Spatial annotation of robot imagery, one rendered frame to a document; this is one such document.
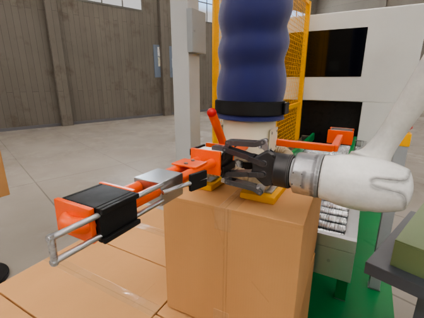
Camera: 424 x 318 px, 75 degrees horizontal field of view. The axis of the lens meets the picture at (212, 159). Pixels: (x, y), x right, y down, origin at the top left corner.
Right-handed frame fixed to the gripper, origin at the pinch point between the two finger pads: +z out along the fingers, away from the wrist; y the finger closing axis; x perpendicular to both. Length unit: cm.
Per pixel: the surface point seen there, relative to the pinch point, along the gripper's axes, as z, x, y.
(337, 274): -30, 62, 66
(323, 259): -24, 62, 60
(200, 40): 89, 139, -48
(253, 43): -3.2, 16.6, -28.4
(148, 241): 49, 27, 54
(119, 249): 56, 15, 54
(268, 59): -6.6, 19.8, -24.5
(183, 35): 98, 129, -51
